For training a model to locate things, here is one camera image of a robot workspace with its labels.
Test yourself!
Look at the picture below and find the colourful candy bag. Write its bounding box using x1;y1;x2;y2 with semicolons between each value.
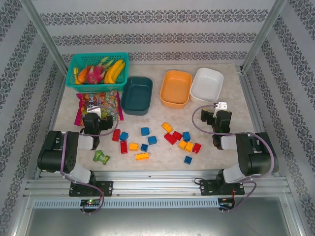
74;90;125;126

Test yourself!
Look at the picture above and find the white plastic container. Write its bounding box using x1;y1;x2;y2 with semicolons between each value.
189;67;224;104

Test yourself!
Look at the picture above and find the green crumpled wrapper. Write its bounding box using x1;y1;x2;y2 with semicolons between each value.
93;149;111;165

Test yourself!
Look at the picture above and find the dark teal plastic container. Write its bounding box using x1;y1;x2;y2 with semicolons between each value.
120;76;154;117

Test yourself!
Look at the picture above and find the orange plastic container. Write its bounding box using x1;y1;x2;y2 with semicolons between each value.
159;70;193;110

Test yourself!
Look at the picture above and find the teal plastic basket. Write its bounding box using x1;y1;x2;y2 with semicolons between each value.
65;52;130;92

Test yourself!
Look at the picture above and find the yellow toy banana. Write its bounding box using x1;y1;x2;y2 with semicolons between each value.
111;59;126;83
104;62;121;85

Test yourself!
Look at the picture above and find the pink toy dragon fruit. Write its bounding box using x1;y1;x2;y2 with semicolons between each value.
85;57;114;85

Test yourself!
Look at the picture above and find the orange toy carrot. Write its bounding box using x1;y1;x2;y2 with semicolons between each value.
78;67;88;83

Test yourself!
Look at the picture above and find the small yellow toy vegetable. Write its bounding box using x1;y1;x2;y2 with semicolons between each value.
73;68;82;85

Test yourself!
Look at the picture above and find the small circuit board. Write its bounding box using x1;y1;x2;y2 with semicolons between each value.
219;198;236;209
80;199;101;207

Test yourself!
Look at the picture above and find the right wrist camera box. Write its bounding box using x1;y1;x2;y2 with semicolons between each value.
213;101;227;118

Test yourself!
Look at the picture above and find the aluminium side rail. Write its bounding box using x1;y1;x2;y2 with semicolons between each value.
237;65;280;177
34;71;68;180

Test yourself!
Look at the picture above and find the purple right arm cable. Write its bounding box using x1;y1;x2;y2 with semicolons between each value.
192;104;280;212

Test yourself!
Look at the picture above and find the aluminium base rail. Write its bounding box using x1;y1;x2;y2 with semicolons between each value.
23;169;288;200

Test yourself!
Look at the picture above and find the slotted grey cable duct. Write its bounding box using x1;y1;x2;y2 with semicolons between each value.
33;199;220;209

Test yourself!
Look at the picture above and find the aluminium frame post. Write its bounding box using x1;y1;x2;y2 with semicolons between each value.
242;0;288;72
19;0;69;72

